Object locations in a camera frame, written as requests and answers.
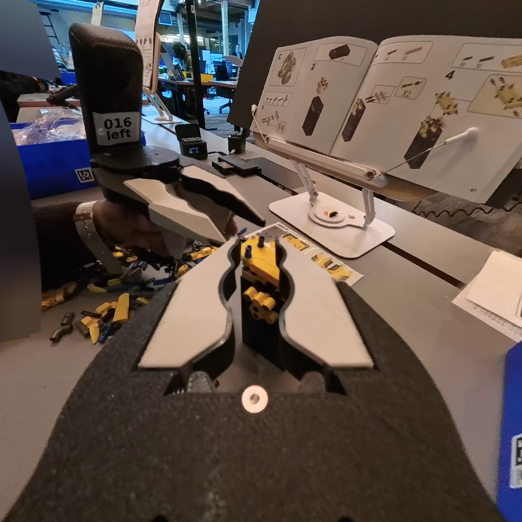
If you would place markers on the clear plastic bag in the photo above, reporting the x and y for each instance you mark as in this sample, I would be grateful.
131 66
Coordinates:
53 126

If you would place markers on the person's left hand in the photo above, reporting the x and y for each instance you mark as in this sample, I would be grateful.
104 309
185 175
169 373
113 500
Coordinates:
122 228

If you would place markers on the pile of mixed toy bricks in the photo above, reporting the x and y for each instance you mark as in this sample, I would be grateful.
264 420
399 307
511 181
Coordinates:
120 306

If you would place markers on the black pole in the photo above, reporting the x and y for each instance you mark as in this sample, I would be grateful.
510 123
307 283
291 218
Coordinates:
195 61

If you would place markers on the small black toy piece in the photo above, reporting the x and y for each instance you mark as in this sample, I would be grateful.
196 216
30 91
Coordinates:
334 213

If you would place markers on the printed paper sheet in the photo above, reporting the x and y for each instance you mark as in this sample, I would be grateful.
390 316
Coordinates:
497 293

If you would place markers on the small black device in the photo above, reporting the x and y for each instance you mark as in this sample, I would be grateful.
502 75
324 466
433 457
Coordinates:
237 142

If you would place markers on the grey elbow piece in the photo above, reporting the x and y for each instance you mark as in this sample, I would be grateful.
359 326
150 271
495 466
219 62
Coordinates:
61 326

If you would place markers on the background wooden desk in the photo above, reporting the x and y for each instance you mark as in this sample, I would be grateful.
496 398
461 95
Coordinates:
216 83

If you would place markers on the yellow panel brick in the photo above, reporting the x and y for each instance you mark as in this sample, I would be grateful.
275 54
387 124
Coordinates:
265 265

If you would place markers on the black flat charger box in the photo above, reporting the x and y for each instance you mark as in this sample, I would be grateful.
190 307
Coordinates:
240 165

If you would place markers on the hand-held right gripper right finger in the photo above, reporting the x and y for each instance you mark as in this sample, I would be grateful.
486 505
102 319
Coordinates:
326 326

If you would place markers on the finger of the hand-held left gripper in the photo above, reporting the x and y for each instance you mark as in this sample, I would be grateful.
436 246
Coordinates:
220 185
175 212

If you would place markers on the yellow black sticker sheet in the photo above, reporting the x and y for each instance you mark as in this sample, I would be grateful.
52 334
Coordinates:
326 261

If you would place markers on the blue storage bin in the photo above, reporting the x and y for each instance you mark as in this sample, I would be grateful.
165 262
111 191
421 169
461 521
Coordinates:
512 408
49 163

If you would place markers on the white sign board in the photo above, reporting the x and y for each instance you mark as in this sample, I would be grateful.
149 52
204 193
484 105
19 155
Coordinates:
147 40
97 14

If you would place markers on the black brick tower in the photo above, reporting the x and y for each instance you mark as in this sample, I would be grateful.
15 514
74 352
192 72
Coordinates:
261 342

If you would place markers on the dark grey desk divider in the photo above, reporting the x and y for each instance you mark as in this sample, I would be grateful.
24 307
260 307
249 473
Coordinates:
326 20

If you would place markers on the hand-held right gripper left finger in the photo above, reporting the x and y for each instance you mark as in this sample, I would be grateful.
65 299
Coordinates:
187 326

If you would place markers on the black connector pin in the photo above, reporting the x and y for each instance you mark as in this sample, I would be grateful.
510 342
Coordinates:
261 239

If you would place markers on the open instruction booklet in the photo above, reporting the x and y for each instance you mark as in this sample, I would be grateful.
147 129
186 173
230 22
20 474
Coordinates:
367 102

